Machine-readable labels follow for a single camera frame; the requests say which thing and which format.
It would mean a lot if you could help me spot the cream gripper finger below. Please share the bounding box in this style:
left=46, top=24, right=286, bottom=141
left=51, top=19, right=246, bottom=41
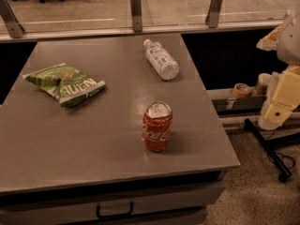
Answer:
left=256, top=26, right=280, bottom=51
left=258, top=66, right=300, bottom=130

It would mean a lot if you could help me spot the red coke can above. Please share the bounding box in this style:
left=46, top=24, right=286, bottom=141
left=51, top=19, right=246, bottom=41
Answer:
left=142, top=101, right=173, bottom=152

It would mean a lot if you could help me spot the paper coffee cup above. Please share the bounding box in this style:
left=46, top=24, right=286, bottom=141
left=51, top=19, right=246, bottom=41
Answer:
left=255, top=73, right=271, bottom=95

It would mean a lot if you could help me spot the orange tape roll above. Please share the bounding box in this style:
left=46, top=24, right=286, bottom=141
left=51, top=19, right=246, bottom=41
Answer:
left=233, top=83, right=251, bottom=98

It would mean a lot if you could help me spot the black stand base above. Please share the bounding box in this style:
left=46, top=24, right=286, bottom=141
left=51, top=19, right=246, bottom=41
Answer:
left=244, top=119, right=300, bottom=183

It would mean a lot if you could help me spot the grey low shelf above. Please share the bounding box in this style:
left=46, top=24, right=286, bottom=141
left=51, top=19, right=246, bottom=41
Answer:
left=208, top=88, right=266, bottom=114

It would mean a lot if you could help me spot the clear plastic water bottle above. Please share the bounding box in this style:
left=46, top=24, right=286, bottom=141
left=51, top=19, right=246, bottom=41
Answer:
left=143, top=39, right=179, bottom=81

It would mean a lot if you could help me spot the grey cabinet drawer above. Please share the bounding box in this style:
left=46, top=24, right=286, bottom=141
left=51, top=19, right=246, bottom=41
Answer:
left=0, top=181, right=225, bottom=225

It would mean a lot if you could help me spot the green chip bag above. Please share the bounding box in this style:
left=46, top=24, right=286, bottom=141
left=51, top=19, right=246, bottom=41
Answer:
left=22, top=63, right=106, bottom=107

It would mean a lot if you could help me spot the black cable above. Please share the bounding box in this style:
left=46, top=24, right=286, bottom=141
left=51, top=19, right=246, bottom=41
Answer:
left=265, top=128, right=296, bottom=171

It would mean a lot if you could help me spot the right metal railing bracket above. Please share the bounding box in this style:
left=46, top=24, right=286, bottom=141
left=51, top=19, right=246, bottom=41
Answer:
left=205, top=0, right=223, bottom=28

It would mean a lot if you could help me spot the metal railing bracket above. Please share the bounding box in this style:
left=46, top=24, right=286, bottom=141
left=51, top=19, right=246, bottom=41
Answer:
left=205, top=0, right=223, bottom=28
left=0, top=0, right=24, bottom=38
left=130, top=0, right=143, bottom=32

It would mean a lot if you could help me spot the middle metal railing bracket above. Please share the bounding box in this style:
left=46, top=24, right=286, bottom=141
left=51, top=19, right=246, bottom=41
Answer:
left=130, top=0, right=143, bottom=32

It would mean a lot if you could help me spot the black drawer handle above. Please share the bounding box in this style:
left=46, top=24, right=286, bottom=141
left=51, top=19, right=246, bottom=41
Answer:
left=96, top=202, right=134, bottom=220

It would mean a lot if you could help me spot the left metal railing bracket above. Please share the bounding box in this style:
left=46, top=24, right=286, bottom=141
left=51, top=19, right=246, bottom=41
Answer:
left=0, top=0, right=24, bottom=38

